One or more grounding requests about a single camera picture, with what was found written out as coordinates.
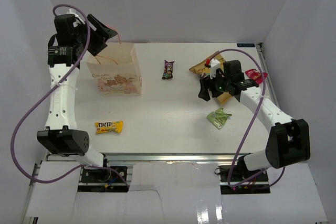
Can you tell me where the aluminium table frame rail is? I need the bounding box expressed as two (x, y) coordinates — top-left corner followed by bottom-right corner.
(106, 153), (234, 164)

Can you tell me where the yellow M&M's packet face-up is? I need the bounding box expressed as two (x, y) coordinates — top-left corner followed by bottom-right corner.
(95, 121), (123, 134)

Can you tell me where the brown M&M's packet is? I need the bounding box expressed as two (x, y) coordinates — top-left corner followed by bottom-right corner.
(162, 60), (174, 80)

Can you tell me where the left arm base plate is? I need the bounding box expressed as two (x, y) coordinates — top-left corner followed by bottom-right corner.
(80, 168), (124, 184)

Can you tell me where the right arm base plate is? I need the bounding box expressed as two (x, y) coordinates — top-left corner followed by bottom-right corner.
(214, 165), (269, 186)

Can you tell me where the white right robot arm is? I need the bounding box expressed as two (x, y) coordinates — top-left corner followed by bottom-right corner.
(198, 59), (310, 182)

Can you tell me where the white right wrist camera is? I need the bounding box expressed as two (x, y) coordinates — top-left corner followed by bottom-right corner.
(205, 58), (221, 79)

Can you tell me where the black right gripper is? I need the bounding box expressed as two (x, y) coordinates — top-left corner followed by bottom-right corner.
(199, 69), (232, 101)

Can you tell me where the small pink candy packet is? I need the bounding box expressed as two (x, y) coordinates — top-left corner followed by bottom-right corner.
(245, 69), (268, 85)

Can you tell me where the cream bear paper bag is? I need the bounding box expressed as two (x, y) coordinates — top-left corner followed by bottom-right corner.
(87, 41), (142, 97)

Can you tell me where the tan popcorn chips bag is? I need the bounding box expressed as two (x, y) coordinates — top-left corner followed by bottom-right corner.
(189, 51), (231, 105)

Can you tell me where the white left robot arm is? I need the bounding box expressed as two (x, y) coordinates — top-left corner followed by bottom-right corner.
(37, 14), (117, 182)

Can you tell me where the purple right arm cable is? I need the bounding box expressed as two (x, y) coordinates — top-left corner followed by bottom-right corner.
(207, 48), (286, 190)

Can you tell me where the green snack packet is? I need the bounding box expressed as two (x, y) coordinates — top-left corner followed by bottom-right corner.
(206, 108), (232, 130)

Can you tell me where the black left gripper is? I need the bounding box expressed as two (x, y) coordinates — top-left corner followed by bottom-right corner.
(74, 14), (117, 56)

